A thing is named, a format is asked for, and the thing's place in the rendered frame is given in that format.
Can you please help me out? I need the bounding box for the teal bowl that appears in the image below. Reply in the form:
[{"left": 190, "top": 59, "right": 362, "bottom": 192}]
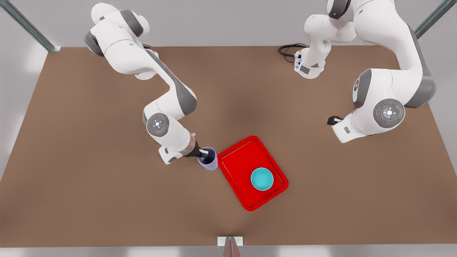
[{"left": 251, "top": 167, "right": 274, "bottom": 191}]

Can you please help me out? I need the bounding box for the lavender blue cup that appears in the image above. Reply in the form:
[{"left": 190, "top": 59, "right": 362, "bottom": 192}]
[{"left": 197, "top": 147, "right": 218, "bottom": 171}]

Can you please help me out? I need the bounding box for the black cable loop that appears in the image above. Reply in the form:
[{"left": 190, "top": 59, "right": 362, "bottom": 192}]
[{"left": 278, "top": 44, "right": 308, "bottom": 64}]

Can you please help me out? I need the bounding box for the silver frame post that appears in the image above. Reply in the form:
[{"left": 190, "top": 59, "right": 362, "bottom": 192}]
[
  {"left": 217, "top": 236, "right": 243, "bottom": 257},
  {"left": 414, "top": 0, "right": 457, "bottom": 39},
  {"left": 0, "top": 0, "right": 61, "bottom": 53}
]

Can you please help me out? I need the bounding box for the red rectangular tray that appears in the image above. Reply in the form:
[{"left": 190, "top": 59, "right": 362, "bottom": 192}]
[{"left": 217, "top": 136, "right": 289, "bottom": 212}]

